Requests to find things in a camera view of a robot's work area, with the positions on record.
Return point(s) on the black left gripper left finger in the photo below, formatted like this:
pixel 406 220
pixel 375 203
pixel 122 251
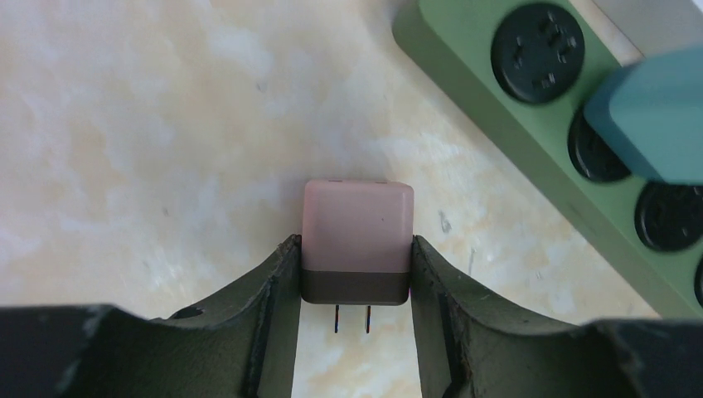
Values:
pixel 238 342

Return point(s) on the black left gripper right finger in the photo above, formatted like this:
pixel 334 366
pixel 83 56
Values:
pixel 472 342

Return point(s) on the green power strip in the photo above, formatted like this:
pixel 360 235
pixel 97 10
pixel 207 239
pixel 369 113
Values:
pixel 522 72

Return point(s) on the teal plug adapter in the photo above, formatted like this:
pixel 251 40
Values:
pixel 650 115

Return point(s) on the white power strip with USB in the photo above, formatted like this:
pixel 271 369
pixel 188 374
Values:
pixel 633 29

